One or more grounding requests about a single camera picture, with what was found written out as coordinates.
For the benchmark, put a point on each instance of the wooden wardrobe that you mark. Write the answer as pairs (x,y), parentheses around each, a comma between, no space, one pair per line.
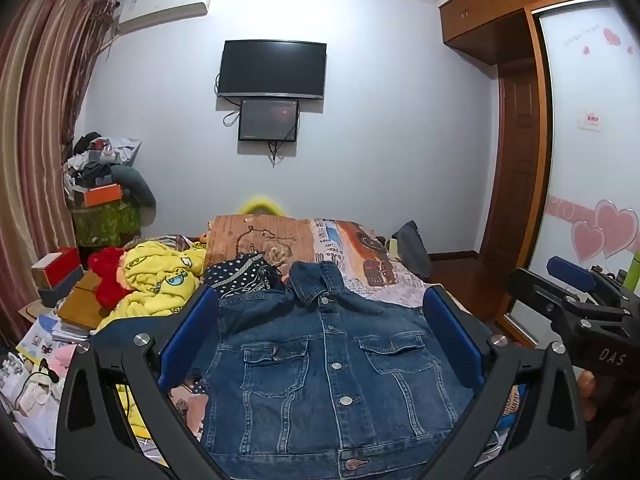
(475,15)

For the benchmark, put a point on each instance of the brown bear-print blanket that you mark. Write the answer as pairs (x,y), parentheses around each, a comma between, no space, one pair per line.
(250,240)

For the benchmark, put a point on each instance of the brown folder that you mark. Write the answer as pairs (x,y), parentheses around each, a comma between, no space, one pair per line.
(82,302)

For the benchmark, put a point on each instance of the white air conditioner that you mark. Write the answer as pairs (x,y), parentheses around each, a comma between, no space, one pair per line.
(165,10)

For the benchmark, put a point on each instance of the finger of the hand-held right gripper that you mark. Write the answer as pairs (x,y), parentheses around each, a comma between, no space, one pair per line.
(532,290)
(570,271)

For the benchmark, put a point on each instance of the orange box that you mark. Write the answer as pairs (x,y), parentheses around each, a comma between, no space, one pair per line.
(102,195)

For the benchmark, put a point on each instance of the stack of magazines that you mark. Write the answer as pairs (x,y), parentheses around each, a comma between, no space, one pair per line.
(45,340)

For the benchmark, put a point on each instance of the grey bolster pillow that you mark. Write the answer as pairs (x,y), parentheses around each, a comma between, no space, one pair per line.
(137,190)

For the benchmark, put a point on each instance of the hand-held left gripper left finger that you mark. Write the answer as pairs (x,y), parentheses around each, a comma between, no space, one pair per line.
(192,331)

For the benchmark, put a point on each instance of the green patterned cloth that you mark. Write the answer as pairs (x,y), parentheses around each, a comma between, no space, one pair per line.
(102,222)

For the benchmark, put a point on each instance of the yellow-green plastic object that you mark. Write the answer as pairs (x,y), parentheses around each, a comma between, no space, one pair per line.
(259,205)

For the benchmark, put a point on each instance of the small white door sign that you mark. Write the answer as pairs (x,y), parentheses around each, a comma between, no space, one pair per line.
(591,120)

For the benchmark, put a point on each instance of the blue denim jacket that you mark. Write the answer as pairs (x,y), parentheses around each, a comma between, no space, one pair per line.
(325,360)

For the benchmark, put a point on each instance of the yellow cartoon-print garment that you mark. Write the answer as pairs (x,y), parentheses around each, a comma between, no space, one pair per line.
(150,272)

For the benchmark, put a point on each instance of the striped brown curtain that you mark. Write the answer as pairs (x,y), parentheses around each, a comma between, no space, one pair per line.
(40,110)

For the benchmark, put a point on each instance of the pile of clothes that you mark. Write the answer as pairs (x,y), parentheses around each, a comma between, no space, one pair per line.
(92,160)

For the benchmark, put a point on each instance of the person's right hand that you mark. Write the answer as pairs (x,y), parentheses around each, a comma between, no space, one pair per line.
(589,395)

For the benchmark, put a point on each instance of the dark polka dot cloth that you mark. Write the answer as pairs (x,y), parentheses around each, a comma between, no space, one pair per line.
(235,275)

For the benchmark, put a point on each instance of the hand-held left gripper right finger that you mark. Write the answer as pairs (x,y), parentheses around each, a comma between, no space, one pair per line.
(452,336)

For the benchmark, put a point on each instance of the wooden door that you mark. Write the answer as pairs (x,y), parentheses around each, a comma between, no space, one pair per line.
(517,160)

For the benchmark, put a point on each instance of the black wall television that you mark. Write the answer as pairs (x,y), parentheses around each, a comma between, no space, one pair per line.
(272,67)

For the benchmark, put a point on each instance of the grey box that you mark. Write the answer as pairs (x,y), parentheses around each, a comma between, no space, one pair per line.
(62,290)

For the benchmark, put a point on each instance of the newspaper-print bedsheet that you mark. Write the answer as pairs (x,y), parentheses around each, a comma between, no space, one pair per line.
(362,260)

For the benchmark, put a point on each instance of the red box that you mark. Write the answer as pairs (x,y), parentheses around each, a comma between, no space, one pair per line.
(57,262)

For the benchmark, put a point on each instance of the white plastic bag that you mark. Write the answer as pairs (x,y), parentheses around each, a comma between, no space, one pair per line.
(30,405)

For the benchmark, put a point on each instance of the green bottle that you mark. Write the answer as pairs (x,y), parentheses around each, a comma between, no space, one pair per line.
(633,270)

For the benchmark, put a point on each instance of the red fluffy garment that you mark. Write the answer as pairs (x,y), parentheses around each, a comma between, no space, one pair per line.
(105,275)

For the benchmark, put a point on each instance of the small black wall monitor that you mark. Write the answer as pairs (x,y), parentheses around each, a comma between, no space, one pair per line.
(268,120)

